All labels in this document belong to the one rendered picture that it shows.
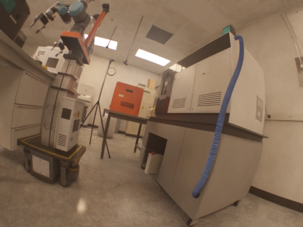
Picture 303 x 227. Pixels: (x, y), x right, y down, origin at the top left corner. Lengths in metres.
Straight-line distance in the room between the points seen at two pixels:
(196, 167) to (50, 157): 0.98
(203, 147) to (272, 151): 1.22
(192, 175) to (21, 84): 1.34
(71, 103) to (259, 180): 2.14
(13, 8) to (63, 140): 0.95
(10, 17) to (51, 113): 0.77
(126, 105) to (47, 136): 1.16
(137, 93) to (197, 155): 1.33
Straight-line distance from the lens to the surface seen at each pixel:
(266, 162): 1.82
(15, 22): 0.98
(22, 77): 1.10
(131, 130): 4.59
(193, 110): 1.00
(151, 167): 1.63
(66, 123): 0.96
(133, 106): 1.80
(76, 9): 1.03
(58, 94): 1.07
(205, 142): 0.75
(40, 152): 1.02
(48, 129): 1.11
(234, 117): 0.81
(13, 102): 1.12
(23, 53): 0.97
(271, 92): 1.95
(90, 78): 5.06
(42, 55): 2.36
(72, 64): 1.12
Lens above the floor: 0.66
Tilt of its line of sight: 4 degrees up
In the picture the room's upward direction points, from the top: 12 degrees clockwise
